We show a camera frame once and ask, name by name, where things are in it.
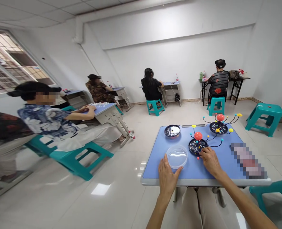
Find person's left hand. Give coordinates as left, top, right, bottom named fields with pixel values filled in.
left=158, top=154, right=184, bottom=191

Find person's right hand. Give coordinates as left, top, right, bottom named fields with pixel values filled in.
left=199, top=147, right=225, bottom=180

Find solar system model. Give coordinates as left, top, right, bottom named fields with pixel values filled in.
left=188, top=124, right=234, bottom=160
left=202, top=112, right=243, bottom=136

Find clear round plastic dish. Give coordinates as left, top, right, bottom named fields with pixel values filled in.
left=166, top=145, right=188, bottom=170

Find dark round dish, white contents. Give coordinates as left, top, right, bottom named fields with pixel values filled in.
left=164, top=124, right=181, bottom=139

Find teal plastic stool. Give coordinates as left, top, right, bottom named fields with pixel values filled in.
left=25, top=135, right=114, bottom=181
left=207, top=96, right=226, bottom=117
left=245, top=103, right=282, bottom=138
left=146, top=100, right=166, bottom=117
left=249, top=179, right=282, bottom=216

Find person's legs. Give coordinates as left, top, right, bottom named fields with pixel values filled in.
left=172, top=186, right=250, bottom=229

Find black folding table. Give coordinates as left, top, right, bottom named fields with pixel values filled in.
left=199, top=69, right=251, bottom=107

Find barred window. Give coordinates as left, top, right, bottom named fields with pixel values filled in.
left=0, top=28, right=57, bottom=96

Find white wall pipe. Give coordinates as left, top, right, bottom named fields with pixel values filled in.
left=72, top=16, right=101, bottom=80

